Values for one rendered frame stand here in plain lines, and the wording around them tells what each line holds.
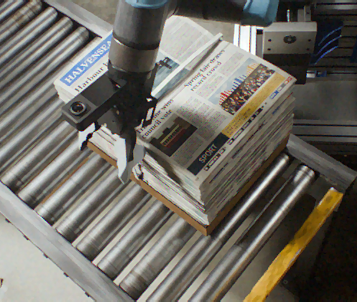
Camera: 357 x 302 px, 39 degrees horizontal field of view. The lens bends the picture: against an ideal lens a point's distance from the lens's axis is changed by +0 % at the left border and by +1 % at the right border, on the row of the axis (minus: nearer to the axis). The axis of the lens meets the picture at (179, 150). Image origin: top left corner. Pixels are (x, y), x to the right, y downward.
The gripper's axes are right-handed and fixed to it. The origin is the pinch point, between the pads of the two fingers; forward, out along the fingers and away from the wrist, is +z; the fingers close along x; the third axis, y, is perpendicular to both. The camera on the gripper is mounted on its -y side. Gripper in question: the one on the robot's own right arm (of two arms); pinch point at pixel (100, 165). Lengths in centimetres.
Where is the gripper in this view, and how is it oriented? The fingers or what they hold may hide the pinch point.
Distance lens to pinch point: 91.2
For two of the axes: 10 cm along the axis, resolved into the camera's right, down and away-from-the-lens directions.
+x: -7.5, -5.2, 4.0
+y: 6.1, -3.2, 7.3
